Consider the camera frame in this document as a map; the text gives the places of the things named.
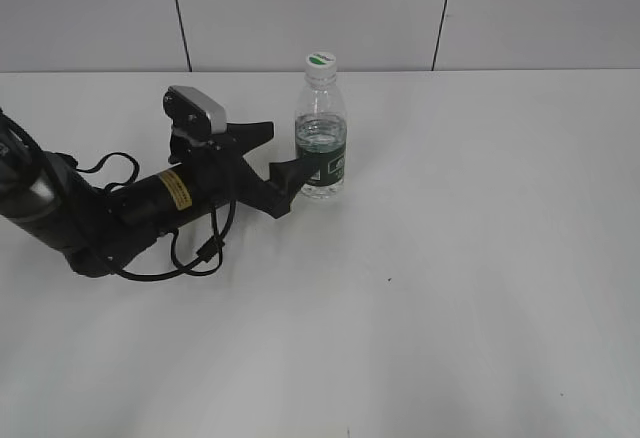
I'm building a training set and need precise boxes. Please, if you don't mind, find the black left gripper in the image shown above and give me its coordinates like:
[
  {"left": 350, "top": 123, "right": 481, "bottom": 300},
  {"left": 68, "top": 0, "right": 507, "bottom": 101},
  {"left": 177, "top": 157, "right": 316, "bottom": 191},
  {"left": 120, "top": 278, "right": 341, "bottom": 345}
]
[{"left": 167, "top": 121, "right": 320, "bottom": 219}]

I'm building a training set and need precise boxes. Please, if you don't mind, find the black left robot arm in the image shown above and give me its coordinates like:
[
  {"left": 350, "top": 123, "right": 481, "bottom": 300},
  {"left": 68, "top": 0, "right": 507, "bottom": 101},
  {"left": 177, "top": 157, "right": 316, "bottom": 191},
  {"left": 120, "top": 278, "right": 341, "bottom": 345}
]
[{"left": 1, "top": 107, "right": 320, "bottom": 282}]

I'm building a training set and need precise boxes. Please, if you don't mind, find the clear cestbon water bottle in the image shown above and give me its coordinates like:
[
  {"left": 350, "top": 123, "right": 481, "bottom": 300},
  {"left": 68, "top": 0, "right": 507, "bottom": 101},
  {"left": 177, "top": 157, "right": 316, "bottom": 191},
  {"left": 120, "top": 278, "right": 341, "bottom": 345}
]
[{"left": 294, "top": 73, "right": 347, "bottom": 199}]

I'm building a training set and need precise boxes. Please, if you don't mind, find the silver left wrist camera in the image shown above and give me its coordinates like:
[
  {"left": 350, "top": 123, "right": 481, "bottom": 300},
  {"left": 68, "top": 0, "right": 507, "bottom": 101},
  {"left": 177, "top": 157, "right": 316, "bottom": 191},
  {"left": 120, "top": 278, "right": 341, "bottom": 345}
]
[{"left": 163, "top": 85, "right": 227, "bottom": 142}]

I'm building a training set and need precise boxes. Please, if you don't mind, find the white green bottle cap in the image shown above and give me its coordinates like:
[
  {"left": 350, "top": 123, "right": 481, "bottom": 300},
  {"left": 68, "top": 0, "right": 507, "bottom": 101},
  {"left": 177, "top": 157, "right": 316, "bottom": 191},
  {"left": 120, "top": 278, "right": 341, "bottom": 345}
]
[{"left": 305, "top": 52, "right": 337, "bottom": 80}]

